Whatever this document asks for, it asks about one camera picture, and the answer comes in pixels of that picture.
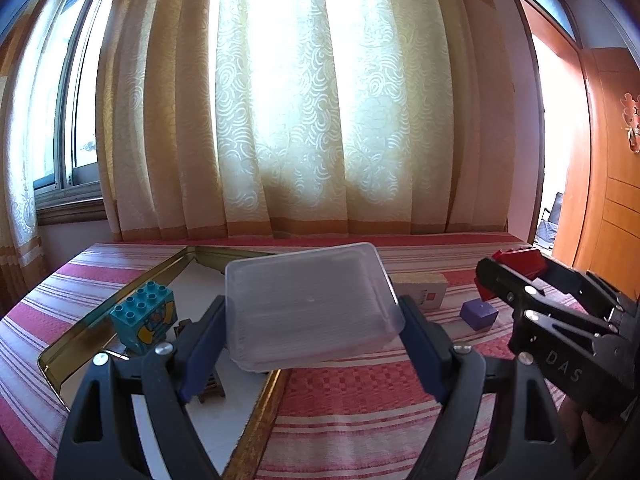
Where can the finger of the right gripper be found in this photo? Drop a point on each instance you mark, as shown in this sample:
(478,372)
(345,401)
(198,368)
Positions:
(596,296)
(533,308)

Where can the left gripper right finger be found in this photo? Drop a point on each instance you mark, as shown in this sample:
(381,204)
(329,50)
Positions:
(525,438)

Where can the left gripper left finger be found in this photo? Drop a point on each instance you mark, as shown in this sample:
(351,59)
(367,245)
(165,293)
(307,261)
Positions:
(101,439)

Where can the red toy block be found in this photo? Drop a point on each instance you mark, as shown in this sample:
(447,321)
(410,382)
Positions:
(507,271)

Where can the purple cube block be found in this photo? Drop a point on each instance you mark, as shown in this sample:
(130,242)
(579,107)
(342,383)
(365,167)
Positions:
(478,314)

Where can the brown wooden compartment box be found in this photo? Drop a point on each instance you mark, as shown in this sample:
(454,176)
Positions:
(213,386)

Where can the teal toy brick block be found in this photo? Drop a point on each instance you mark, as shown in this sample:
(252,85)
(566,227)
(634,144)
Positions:
(143,319)

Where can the white cardboard box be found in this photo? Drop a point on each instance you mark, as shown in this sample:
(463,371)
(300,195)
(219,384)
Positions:
(427,290)

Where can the clear plastic box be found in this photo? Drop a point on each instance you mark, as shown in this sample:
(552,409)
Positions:
(303,308)

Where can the person's right hand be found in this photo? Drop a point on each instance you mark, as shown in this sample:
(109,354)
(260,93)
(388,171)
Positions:
(590,440)

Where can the gold metal tin tray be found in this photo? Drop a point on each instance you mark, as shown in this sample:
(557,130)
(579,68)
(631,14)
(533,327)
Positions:
(234,430)

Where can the pink striped bedspread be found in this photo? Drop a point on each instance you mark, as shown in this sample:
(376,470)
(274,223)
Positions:
(361,418)

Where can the copper flower door ornament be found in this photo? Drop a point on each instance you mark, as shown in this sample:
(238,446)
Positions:
(632,121)

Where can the cream patterned curtain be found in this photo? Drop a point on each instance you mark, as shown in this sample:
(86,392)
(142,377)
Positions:
(227,118)

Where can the left side curtain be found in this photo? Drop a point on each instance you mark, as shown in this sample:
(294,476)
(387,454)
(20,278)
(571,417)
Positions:
(21,253)

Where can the window frame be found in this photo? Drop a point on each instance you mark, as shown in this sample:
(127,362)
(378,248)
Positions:
(62,134)

